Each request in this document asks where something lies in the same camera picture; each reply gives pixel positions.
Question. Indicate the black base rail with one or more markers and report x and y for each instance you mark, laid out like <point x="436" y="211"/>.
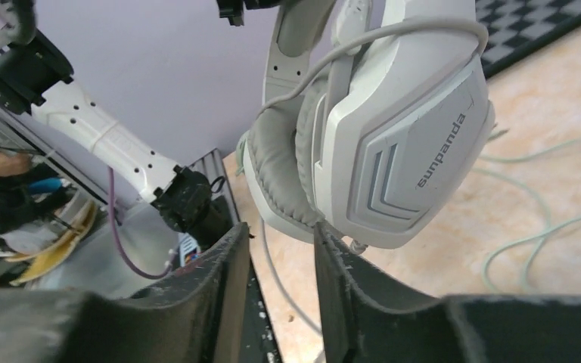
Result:
<point x="244" y="333"/>

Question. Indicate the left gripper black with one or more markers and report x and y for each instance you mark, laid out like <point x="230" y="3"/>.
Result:
<point x="233" y="10"/>

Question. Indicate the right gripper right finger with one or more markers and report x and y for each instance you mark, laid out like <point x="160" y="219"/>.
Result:
<point x="367" y="316"/>

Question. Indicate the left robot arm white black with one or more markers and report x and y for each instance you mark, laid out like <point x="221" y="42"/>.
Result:
<point x="125" y="78"/>

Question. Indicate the white gaming headphones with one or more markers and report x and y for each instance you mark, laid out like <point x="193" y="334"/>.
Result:
<point x="369" y="130"/>

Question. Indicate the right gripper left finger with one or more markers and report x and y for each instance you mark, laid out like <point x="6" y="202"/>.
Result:
<point x="194" y="315"/>

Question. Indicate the black white checkerboard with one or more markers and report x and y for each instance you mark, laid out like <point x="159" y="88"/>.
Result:
<point x="518" y="29"/>

